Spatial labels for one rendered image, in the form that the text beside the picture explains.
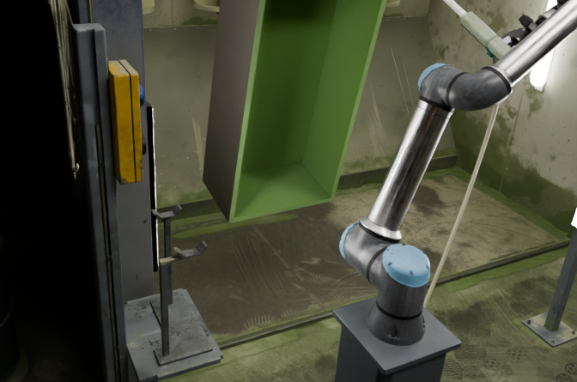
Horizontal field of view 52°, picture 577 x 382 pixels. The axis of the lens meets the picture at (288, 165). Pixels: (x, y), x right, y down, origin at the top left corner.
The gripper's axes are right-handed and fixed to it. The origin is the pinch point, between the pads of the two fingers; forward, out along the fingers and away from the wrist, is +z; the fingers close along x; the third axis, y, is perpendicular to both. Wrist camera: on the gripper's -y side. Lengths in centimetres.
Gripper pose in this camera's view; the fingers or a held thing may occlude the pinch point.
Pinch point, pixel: (495, 54)
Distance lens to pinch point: 218.0
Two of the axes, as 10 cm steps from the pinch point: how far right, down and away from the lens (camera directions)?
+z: -8.4, 5.4, 0.1
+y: 3.1, 4.7, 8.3
